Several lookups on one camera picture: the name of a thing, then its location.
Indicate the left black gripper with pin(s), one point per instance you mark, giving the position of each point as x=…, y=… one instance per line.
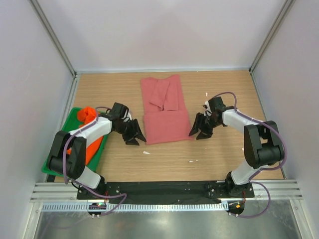
x=135, y=132

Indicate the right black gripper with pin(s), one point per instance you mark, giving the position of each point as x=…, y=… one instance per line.
x=199, y=118

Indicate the pink t shirt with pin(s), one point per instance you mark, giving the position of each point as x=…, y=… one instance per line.
x=166, y=118

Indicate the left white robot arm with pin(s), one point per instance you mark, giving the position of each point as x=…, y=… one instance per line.
x=68, y=152

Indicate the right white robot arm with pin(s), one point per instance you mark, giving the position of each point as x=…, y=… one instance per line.
x=263, y=146

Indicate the orange t shirt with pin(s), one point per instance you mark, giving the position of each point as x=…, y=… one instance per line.
x=86, y=115

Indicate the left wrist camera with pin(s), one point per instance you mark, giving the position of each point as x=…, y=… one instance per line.
x=119, y=112

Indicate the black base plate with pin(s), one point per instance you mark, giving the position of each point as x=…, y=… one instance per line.
x=177, y=192

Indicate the slotted white cable duct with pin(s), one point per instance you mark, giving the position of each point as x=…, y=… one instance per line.
x=99, y=207

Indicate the aluminium rail profile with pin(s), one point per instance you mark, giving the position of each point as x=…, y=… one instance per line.
x=281, y=189

